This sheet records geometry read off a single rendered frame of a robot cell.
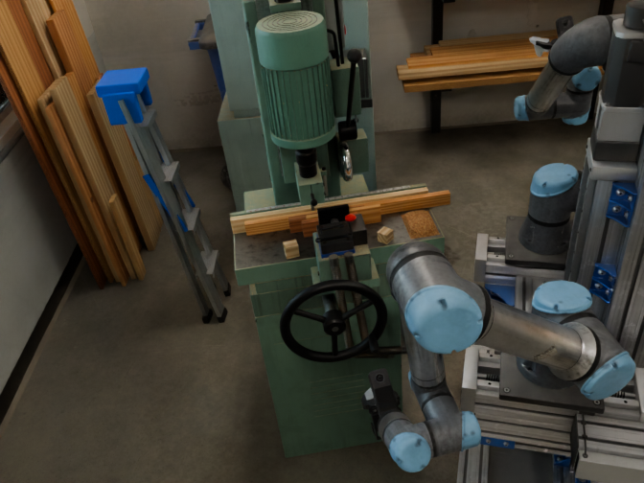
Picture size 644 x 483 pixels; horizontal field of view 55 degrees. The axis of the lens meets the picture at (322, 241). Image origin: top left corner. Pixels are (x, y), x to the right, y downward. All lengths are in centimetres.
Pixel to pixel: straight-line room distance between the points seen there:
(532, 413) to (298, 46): 103
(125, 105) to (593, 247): 164
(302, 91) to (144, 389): 161
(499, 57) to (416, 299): 280
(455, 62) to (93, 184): 204
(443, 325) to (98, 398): 200
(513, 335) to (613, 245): 50
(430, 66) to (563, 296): 243
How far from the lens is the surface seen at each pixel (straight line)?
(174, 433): 258
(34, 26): 318
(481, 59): 371
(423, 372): 137
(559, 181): 179
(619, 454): 158
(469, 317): 104
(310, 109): 160
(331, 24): 190
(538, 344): 121
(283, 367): 202
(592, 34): 164
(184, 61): 415
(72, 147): 298
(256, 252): 179
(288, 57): 154
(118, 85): 241
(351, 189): 220
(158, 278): 329
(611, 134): 146
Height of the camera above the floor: 197
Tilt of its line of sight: 37 degrees down
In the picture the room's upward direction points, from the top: 7 degrees counter-clockwise
